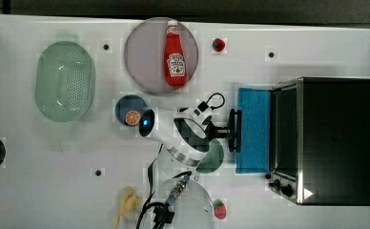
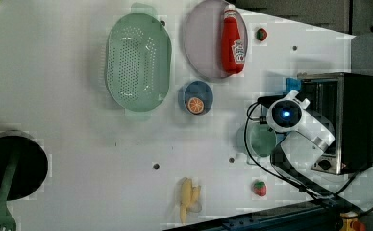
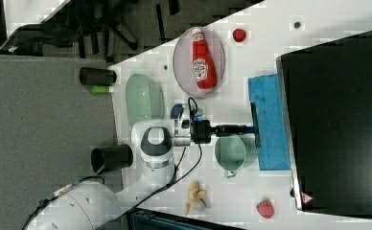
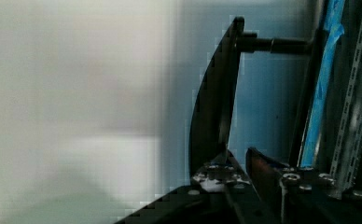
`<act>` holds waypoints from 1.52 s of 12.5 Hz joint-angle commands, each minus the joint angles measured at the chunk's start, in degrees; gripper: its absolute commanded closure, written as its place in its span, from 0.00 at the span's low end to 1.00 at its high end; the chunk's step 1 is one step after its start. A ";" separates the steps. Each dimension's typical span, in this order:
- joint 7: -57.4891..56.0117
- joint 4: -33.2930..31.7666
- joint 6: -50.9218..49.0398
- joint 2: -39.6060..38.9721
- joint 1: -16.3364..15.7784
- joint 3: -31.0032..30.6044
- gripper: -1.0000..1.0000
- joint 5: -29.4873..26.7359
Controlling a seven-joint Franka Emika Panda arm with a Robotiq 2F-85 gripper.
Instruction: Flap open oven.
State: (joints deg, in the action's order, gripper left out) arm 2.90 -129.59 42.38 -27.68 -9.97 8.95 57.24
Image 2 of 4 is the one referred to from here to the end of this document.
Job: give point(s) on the black toaster oven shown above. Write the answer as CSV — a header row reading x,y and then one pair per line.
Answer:
x,y
346,100

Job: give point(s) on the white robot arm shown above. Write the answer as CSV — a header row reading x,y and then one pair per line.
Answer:
x,y
304,133

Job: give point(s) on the orange slice toy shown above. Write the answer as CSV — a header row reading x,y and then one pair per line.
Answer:
x,y
195,105

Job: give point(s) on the blue small bowl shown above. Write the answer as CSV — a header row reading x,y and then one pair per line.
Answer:
x,y
198,89

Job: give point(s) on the red ketchup bottle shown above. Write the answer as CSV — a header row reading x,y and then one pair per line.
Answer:
x,y
232,46

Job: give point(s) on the peeled banana toy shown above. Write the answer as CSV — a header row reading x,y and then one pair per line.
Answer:
x,y
189,199

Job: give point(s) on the green oval colander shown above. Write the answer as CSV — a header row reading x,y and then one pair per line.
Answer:
x,y
138,60

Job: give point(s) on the strawberry toy near banana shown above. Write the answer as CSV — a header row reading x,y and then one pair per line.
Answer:
x,y
259,188

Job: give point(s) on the strawberry toy near plate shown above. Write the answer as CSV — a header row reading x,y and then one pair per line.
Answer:
x,y
261,34

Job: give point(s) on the black utensil holder cup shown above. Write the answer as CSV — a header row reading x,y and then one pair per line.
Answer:
x,y
29,160

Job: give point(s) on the green spatula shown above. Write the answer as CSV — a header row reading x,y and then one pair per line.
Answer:
x,y
7,221

